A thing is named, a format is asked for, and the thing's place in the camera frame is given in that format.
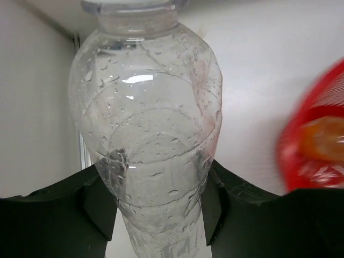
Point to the clear plastic bottle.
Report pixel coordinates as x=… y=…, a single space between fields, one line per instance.
x=146 y=94

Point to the orange plastic bottle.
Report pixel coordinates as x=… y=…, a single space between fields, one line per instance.
x=322 y=139

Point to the red mesh plastic bin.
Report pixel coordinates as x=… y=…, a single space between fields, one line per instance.
x=298 y=171

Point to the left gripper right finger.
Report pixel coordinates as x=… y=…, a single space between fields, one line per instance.
x=242 y=220

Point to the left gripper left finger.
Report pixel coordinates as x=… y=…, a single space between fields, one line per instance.
x=72 y=218

